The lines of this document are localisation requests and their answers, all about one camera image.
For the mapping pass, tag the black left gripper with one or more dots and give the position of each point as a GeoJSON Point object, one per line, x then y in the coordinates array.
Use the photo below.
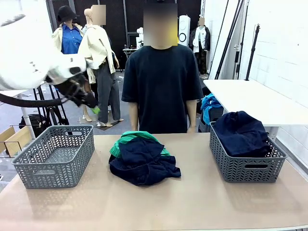
{"type": "Point", "coordinates": [67, 87]}

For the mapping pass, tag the navy blue garment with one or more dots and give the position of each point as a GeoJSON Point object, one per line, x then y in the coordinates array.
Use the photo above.
{"type": "Point", "coordinates": [144, 163]}

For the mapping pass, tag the black ribbed garment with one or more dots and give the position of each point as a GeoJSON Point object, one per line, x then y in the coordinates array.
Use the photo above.
{"type": "Point", "coordinates": [240, 134]}

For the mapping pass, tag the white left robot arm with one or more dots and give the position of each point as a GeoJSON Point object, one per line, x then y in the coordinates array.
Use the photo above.
{"type": "Point", "coordinates": [24, 60]}

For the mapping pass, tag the person's left forearm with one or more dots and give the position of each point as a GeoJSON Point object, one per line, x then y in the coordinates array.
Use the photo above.
{"type": "Point", "coordinates": [191, 115]}

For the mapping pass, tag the person's right forearm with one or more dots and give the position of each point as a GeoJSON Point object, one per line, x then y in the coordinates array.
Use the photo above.
{"type": "Point", "coordinates": [133, 115]}

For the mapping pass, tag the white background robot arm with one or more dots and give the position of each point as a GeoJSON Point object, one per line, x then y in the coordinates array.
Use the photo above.
{"type": "Point", "coordinates": [139, 39]}

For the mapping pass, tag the mannequin in beige jacket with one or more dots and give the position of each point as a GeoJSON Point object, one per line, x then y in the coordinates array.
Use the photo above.
{"type": "Point", "coordinates": [96, 45]}

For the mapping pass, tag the black bag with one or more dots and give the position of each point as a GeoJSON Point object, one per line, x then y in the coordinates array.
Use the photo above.
{"type": "Point", "coordinates": [33, 122]}

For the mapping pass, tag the mannequin in blue shirt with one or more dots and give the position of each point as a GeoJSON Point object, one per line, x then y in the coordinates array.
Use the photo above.
{"type": "Point", "coordinates": [69, 41]}

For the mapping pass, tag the person in black T-shirt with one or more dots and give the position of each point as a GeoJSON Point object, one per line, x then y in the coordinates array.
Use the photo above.
{"type": "Point", "coordinates": [163, 91]}

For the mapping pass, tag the grey plastic woven basket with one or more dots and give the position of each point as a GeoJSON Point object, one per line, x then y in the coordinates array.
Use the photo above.
{"type": "Point", "coordinates": [250, 173]}
{"type": "Point", "coordinates": [53, 176]}

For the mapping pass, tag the black bucket hat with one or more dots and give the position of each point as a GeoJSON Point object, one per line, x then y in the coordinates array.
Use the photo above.
{"type": "Point", "coordinates": [66, 13]}

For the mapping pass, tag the turquoise blue cloth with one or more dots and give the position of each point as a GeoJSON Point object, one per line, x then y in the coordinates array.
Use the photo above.
{"type": "Point", "coordinates": [208, 103]}

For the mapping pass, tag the white tower air conditioner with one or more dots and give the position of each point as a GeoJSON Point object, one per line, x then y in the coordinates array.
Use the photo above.
{"type": "Point", "coordinates": [184, 24]}

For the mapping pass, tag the black storage box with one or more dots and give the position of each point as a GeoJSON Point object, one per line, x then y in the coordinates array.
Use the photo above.
{"type": "Point", "coordinates": [215, 115]}

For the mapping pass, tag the mannequin in black white jacket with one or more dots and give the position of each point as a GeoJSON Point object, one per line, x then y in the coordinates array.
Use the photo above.
{"type": "Point", "coordinates": [199, 38]}

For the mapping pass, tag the black tripod poles with clamp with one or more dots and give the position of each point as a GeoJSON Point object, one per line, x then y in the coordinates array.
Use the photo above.
{"type": "Point", "coordinates": [237, 57]}

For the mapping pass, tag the white side table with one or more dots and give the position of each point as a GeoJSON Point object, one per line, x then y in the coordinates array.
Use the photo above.
{"type": "Point", "coordinates": [252, 101]}

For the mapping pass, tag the black light stand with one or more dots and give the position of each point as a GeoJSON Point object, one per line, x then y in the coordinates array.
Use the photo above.
{"type": "Point", "coordinates": [252, 51]}

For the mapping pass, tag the wooden rack with metal frame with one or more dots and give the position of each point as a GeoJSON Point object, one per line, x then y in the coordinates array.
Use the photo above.
{"type": "Point", "coordinates": [19, 140]}

